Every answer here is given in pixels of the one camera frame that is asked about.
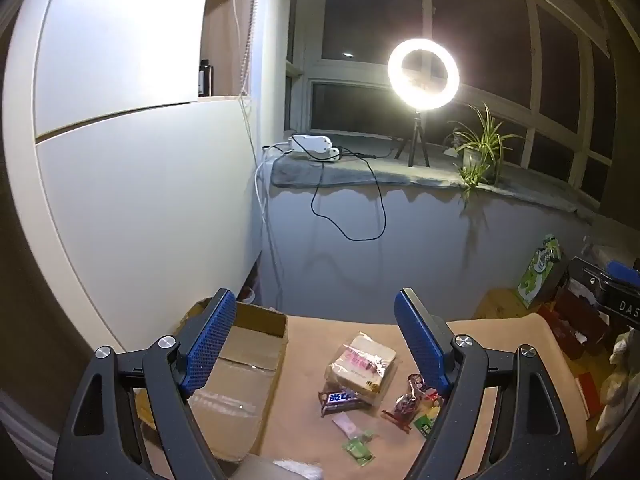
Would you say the black cable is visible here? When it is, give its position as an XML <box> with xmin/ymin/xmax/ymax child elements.
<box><xmin>310</xmin><ymin>150</ymin><xmax>401</xmax><ymax>242</ymax></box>

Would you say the white plant pot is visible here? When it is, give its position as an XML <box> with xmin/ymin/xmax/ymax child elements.
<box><xmin>462</xmin><ymin>147</ymin><xmax>496</xmax><ymax>176</ymax></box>

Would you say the black tripod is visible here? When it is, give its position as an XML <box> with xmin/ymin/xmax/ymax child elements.
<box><xmin>394</xmin><ymin>110</ymin><xmax>431</xmax><ymax>167</ymax></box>

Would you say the ring light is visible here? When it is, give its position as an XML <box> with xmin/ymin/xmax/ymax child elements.
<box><xmin>387</xmin><ymin>37</ymin><xmax>461</xmax><ymax>111</ymax></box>

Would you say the small pink packet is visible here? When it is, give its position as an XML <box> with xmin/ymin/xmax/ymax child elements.
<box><xmin>332</xmin><ymin>412</ymin><xmax>358</xmax><ymax>436</ymax></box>

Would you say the cardboard box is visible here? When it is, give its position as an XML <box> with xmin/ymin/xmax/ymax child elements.
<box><xmin>135</xmin><ymin>297</ymin><xmax>290</xmax><ymax>463</ymax></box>

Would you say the dark red candy packet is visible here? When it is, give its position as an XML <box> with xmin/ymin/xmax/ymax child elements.
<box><xmin>381</xmin><ymin>373</ymin><xmax>443</xmax><ymax>431</ymax></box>

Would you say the small green candy packet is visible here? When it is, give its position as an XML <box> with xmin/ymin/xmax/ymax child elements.
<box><xmin>342</xmin><ymin>430</ymin><xmax>376</xmax><ymax>465</ymax></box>

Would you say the clear wrapped bread packet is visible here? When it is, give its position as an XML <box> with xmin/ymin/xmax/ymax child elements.
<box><xmin>325</xmin><ymin>331</ymin><xmax>398</xmax><ymax>411</ymax></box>

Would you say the bead chain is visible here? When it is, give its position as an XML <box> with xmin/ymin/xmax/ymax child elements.
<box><xmin>239</xmin><ymin>0</ymin><xmax>256</xmax><ymax>96</ymax></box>

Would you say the white cable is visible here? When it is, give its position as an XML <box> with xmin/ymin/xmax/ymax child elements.
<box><xmin>255</xmin><ymin>145</ymin><xmax>291</xmax><ymax>311</ymax></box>

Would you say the white crumpled cloth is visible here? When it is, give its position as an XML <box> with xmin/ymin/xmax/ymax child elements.
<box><xmin>597</xmin><ymin>330</ymin><xmax>640</xmax><ymax>431</ymax></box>

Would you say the grey sill blanket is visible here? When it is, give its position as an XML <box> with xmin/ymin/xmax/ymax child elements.
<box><xmin>270</xmin><ymin>152</ymin><xmax>601</xmax><ymax>221</ymax></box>

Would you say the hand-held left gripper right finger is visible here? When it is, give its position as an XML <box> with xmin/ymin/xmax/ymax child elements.
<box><xmin>394</xmin><ymin>287</ymin><xmax>586</xmax><ymax>480</ymax></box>

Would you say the black box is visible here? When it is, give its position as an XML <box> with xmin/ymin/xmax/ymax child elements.
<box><xmin>570</xmin><ymin>257</ymin><xmax>640</xmax><ymax>326</ymax></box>

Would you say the red box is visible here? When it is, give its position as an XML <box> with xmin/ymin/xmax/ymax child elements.
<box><xmin>537</xmin><ymin>290</ymin><xmax>608</xmax><ymax>361</ymax></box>

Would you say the blue object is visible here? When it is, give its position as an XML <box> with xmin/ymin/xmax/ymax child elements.
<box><xmin>607</xmin><ymin>261</ymin><xmax>640</xmax><ymax>286</ymax></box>

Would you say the white cabinet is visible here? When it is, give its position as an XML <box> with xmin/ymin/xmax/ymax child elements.
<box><xmin>2</xmin><ymin>0</ymin><xmax>263</xmax><ymax>351</ymax></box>

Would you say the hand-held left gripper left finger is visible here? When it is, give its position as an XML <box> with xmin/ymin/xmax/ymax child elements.
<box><xmin>52</xmin><ymin>287</ymin><xmax>238</xmax><ymax>480</ymax></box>

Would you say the dark chocolate bar wrapper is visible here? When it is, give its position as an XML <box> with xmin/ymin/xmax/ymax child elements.
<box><xmin>318</xmin><ymin>387</ymin><xmax>363</xmax><ymax>417</ymax></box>

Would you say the window frame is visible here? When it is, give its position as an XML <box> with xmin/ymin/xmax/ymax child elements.
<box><xmin>285</xmin><ymin>0</ymin><xmax>640</xmax><ymax>211</ymax></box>

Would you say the white device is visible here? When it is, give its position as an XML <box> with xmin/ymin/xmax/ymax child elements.
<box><xmin>285</xmin><ymin>134</ymin><xmax>341</xmax><ymax>162</ymax></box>

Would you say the green printed carton bag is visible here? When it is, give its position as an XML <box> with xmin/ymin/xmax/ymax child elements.
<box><xmin>517</xmin><ymin>234</ymin><xmax>563</xmax><ymax>307</ymax></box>

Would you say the green snack packet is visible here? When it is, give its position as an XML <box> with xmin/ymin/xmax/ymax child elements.
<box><xmin>412</xmin><ymin>402</ymin><xmax>443</xmax><ymax>438</ymax></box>

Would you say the spider plant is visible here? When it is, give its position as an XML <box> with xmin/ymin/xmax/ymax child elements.
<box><xmin>442</xmin><ymin>102</ymin><xmax>526</xmax><ymax>211</ymax></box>

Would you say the wooden shelf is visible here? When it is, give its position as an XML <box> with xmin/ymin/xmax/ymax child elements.
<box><xmin>197</xmin><ymin>0</ymin><xmax>258</xmax><ymax>103</ymax></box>

